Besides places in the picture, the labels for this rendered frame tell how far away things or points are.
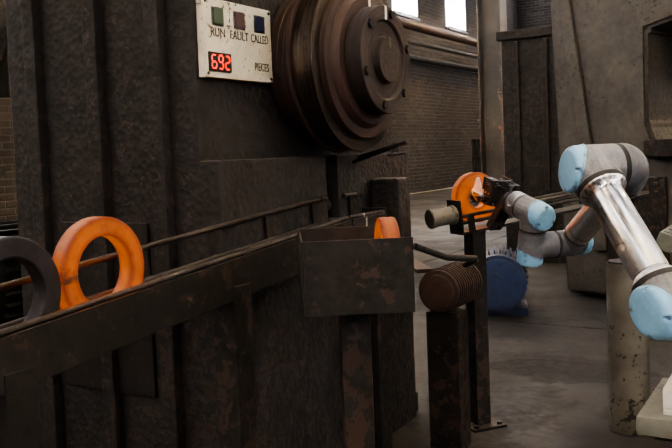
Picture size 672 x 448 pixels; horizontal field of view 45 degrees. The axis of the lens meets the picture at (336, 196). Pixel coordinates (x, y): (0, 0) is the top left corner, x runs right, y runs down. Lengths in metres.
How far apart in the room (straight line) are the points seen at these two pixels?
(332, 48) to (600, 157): 0.70
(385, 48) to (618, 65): 2.72
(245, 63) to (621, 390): 1.48
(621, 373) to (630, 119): 2.28
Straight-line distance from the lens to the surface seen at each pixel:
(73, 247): 1.41
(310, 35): 1.98
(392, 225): 1.51
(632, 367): 2.60
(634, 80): 4.65
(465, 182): 2.54
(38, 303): 1.40
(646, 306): 1.82
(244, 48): 1.98
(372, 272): 1.47
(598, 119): 4.73
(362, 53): 2.02
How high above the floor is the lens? 0.88
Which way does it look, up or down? 3 degrees down
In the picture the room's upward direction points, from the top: 2 degrees counter-clockwise
